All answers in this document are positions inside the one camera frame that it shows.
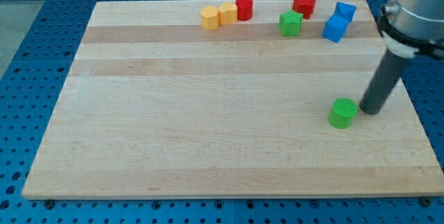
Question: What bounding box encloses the green cylinder block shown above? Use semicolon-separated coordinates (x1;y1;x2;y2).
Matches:
327;98;358;129

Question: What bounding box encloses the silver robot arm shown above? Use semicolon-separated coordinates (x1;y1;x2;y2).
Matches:
377;0;443;60

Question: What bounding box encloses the wooden board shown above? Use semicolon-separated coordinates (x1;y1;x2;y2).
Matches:
22;0;443;200

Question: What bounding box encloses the yellow hexagon block left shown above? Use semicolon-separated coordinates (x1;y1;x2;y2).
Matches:
200;6;219;31

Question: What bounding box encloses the yellow hexagon block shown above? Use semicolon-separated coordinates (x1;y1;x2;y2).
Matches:
200;6;219;31
219;2;238;25

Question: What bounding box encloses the yellow hexagon block right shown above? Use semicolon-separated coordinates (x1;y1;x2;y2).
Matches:
219;2;238;25

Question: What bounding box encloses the red cylinder block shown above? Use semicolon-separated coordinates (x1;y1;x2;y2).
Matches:
235;0;253;21

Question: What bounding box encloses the green star block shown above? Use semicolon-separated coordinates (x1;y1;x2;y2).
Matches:
278;10;303;37

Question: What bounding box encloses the red star block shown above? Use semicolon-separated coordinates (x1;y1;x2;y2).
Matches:
292;0;316;19

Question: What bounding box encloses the blue cube block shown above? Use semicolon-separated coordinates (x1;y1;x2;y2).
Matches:
322;15;350;42

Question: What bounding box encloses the blue triangle block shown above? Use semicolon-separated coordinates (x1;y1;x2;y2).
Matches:
334;2;357;22

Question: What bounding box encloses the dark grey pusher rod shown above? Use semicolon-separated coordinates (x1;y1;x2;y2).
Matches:
359;50;411;115

